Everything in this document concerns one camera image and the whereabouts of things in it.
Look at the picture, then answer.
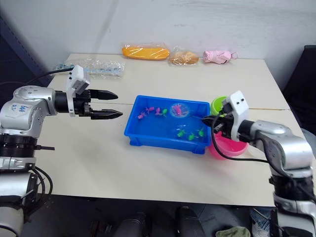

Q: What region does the small blue patterned packet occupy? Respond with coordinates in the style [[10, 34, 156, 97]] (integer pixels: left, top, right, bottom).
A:
[[51, 63, 75, 72]]

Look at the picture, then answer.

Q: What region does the pink folded umbrella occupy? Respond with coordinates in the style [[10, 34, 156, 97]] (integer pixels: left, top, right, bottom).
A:
[[202, 50, 239, 64]]

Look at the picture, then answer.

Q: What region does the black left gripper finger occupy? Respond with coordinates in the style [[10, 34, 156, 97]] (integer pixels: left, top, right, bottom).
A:
[[91, 109, 124, 120], [90, 89, 119, 101]]

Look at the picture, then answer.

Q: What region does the pink toy bucket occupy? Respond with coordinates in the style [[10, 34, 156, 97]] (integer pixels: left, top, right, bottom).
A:
[[209, 130, 249, 161]]

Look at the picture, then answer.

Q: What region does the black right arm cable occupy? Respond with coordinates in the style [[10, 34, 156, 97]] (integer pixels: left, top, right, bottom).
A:
[[211, 112, 272, 163]]

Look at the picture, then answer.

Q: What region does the clear plastic bag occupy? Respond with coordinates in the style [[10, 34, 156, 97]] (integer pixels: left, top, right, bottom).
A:
[[79, 58, 125, 80]]

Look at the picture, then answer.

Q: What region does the black robot body cable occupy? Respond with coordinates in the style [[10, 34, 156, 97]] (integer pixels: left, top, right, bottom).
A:
[[32, 166, 54, 205]]

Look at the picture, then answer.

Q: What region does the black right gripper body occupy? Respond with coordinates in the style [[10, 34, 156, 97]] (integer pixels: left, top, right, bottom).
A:
[[212, 111, 234, 138]]

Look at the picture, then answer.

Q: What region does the small blue fish net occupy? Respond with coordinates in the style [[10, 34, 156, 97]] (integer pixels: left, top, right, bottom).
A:
[[169, 102, 207, 120]]

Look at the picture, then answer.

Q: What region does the green toy bucket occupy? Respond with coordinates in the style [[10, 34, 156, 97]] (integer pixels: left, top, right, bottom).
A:
[[209, 96, 228, 117]]

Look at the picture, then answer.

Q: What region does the blue plastic tub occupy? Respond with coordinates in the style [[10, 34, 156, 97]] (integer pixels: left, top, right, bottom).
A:
[[123, 95, 212, 156]]

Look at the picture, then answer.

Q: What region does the brown bread in plastic bag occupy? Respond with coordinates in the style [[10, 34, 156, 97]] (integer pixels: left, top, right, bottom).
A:
[[168, 46, 200, 66]]

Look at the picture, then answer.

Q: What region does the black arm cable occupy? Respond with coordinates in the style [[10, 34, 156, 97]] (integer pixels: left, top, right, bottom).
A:
[[0, 68, 75, 87], [211, 112, 272, 163]]

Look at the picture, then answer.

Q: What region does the dark blue metal rack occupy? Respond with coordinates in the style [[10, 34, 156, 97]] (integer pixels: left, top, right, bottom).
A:
[[0, 14, 52, 87]]

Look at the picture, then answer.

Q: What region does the blue denim cloth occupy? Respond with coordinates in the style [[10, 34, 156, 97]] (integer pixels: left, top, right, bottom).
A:
[[249, 208, 272, 235]]

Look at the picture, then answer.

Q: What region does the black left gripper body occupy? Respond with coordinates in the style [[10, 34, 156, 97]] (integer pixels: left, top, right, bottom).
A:
[[73, 89, 93, 119]]

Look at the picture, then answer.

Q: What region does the orange bread in plastic wrap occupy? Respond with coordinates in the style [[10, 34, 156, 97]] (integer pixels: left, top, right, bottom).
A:
[[121, 43, 170, 61]]

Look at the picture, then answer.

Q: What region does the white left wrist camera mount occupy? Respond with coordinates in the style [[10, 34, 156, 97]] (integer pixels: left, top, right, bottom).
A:
[[65, 65, 91, 118]]

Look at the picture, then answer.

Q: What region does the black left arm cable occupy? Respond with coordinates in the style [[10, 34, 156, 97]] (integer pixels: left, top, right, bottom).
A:
[[0, 68, 75, 87]]

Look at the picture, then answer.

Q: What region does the green cloth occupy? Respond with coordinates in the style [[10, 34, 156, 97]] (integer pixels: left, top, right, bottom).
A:
[[215, 227, 250, 237]]

